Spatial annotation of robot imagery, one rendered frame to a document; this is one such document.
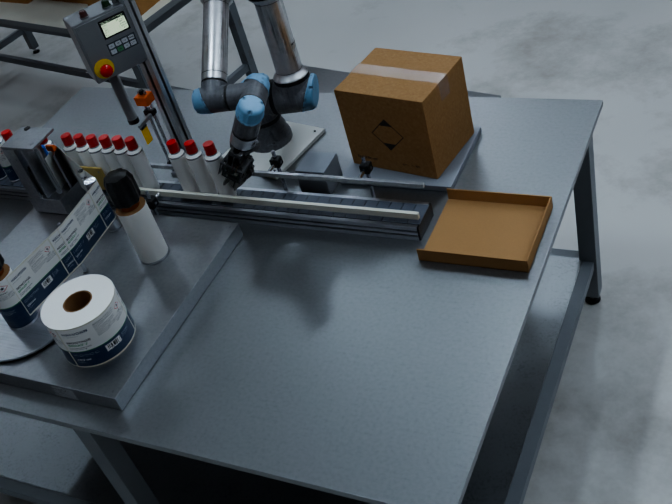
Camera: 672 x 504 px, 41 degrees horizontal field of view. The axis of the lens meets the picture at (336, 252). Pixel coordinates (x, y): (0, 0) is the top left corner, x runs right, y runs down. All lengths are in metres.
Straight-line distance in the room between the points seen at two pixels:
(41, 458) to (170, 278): 0.97
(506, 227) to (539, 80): 2.22
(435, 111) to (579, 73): 2.13
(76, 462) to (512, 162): 1.73
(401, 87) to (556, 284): 0.97
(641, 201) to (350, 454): 2.11
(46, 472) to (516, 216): 1.77
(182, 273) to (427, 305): 0.72
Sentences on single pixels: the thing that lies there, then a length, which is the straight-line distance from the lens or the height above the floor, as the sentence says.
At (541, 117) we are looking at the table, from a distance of 2.85.
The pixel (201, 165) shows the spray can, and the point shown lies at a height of 1.01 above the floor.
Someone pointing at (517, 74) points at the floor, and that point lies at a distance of 4.68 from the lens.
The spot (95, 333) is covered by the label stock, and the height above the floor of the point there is 0.98.
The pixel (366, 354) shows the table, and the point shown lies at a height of 0.83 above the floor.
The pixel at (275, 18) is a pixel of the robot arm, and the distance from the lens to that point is 2.75.
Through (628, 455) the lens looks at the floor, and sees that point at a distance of 2.96.
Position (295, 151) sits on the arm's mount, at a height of 0.84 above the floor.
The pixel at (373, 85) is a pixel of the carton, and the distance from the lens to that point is 2.61.
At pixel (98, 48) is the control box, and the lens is 2.71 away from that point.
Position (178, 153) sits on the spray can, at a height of 1.05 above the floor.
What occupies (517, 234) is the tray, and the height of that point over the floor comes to 0.83.
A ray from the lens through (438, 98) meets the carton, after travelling 2.56.
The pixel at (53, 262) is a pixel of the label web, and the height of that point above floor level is 0.99.
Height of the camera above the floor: 2.43
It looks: 40 degrees down
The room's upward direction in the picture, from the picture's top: 18 degrees counter-clockwise
